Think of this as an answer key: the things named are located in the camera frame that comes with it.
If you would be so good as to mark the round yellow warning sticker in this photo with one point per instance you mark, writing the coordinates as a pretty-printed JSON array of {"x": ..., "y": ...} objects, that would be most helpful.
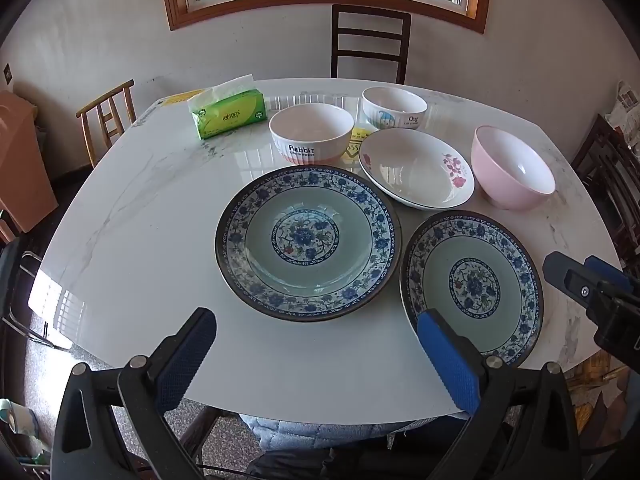
[{"x": 356, "y": 146}]

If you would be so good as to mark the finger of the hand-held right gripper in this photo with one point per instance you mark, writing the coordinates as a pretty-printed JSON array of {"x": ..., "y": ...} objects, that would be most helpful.
[
  {"x": 565, "y": 270},
  {"x": 605, "y": 270}
]

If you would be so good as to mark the light wooden chair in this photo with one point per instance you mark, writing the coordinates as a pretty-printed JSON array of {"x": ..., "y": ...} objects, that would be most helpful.
[{"x": 105, "y": 99}]

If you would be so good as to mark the black metal chair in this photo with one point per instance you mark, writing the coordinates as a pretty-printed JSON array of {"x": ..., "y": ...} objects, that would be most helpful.
[{"x": 15, "y": 270}]

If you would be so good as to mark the orange cabinet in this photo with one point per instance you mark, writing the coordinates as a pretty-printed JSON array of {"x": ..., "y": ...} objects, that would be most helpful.
[{"x": 25, "y": 160}]

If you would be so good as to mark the white bowl with blue cartoon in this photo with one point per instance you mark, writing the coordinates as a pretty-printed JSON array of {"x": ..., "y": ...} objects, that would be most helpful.
[{"x": 395, "y": 117}]

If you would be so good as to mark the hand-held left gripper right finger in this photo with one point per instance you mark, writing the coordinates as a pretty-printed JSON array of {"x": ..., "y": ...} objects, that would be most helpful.
[{"x": 450, "y": 360}]

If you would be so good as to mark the newspaper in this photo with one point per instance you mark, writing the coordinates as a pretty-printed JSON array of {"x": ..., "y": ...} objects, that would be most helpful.
[{"x": 627, "y": 105}]

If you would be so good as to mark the blue quilted jacket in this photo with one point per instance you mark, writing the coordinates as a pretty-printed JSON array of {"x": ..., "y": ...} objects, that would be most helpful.
[{"x": 310, "y": 432}]

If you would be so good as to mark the yellow wooden furniture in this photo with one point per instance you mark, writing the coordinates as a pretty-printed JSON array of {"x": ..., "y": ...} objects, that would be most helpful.
[{"x": 595, "y": 410}]

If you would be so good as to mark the large blue patterned plate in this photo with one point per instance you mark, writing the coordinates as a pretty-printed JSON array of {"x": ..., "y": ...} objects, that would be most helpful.
[{"x": 310, "y": 240}]

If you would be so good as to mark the teal paper roll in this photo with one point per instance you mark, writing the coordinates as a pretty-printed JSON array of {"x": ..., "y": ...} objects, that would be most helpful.
[{"x": 20, "y": 417}]

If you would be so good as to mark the white floral plate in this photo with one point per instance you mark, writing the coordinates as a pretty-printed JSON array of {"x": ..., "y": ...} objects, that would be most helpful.
[{"x": 410, "y": 165}]

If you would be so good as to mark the white bowl with pink base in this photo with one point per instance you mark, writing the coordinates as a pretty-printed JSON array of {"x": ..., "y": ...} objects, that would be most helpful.
[{"x": 310, "y": 147}]

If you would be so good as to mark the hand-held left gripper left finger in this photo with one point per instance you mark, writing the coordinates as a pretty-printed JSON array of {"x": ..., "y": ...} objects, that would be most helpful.
[{"x": 185, "y": 360}]

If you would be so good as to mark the small blue patterned plate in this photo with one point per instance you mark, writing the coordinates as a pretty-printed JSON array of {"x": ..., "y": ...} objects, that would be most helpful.
[{"x": 475, "y": 285}]

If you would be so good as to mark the dark carved wooden chair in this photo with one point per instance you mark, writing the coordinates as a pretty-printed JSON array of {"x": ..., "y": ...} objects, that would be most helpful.
[{"x": 605, "y": 170}]

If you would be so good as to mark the green tissue pack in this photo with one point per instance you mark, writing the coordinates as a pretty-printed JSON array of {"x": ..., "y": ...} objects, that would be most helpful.
[{"x": 225, "y": 115}]

